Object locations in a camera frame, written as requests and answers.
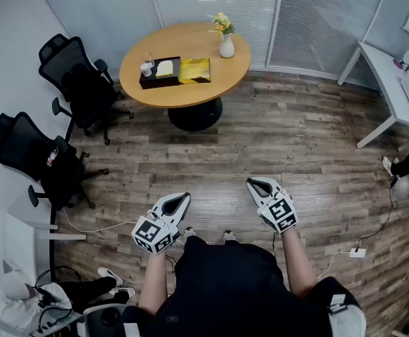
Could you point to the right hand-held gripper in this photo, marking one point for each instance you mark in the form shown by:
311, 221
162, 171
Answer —
279, 212

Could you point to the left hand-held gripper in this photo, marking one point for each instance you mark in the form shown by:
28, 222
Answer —
151, 234

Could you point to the yellow box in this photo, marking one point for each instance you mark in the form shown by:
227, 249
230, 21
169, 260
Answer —
193, 67

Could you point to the person's right forearm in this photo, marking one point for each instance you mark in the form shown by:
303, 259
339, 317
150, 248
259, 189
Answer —
297, 265

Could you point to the person's left forearm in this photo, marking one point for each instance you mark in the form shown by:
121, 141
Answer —
153, 283

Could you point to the black tray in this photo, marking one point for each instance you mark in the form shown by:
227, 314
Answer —
147, 83

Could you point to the person's left shoe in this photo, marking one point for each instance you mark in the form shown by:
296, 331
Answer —
189, 233

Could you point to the person's right shoe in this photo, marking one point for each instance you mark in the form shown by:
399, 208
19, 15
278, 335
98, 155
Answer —
230, 236

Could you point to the person's black clothing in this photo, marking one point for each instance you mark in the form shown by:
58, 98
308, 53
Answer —
225, 286

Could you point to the round wooden table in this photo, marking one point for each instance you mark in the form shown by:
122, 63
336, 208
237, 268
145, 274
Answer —
190, 95

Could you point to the white power adapter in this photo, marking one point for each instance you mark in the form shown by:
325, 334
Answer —
357, 253

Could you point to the grey round device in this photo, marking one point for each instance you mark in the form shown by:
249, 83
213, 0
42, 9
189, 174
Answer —
102, 316

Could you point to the small red white bottle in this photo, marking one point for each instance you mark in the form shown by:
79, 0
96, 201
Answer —
52, 157

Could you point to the slice of bread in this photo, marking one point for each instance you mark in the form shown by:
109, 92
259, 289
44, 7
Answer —
164, 69

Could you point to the white cup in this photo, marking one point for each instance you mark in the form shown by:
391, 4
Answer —
146, 70

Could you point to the black mesh office chair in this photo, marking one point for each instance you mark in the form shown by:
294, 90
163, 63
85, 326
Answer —
25, 146
85, 93

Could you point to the white ribbed vase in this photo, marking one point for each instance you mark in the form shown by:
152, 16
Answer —
227, 47

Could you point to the clear glass bottle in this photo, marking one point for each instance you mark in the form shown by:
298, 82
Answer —
149, 59

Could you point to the white desk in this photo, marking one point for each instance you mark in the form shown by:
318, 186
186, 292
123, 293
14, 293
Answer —
383, 76
25, 223

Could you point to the yellow flower bouquet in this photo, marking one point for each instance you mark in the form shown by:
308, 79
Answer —
222, 23

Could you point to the small desk items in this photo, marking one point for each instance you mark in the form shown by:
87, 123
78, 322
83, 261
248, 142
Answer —
405, 61

